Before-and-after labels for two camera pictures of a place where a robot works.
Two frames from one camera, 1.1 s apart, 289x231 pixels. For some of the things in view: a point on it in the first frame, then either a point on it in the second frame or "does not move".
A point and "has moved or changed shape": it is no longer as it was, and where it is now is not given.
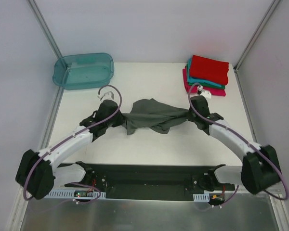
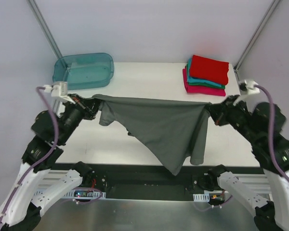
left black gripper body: [117, 116] → [87, 107]
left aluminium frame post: [45, 28] does not move
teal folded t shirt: [197, 80] does not move
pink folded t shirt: [214, 91] does not move
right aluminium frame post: [255, 35] does not move
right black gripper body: [192, 115] → [222, 113]
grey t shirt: [154, 114] has moved or changed shape
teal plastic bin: [83, 70] does not move
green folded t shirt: [222, 86] does not move
